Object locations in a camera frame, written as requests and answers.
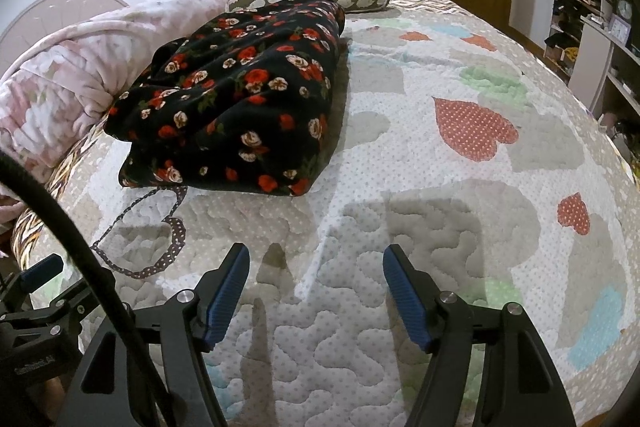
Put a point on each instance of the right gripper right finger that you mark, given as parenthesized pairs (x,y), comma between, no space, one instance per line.
(433,318)

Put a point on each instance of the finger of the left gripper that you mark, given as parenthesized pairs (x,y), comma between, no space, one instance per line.
(26,282)

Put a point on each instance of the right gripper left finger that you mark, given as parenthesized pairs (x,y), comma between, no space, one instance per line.
(218,293)

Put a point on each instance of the black floral garment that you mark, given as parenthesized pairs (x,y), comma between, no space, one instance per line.
(242,104)

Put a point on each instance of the pink floral comforter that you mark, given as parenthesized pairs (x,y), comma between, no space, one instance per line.
(58,89)

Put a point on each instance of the heart patchwork quilt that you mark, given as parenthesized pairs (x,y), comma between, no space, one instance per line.
(448,139)

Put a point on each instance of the pink headboard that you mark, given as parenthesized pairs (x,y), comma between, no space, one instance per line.
(43,17)

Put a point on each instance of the white shelf unit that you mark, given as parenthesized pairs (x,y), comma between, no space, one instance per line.
(599,54)

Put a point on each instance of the black clock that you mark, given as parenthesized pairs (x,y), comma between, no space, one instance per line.
(624,9)

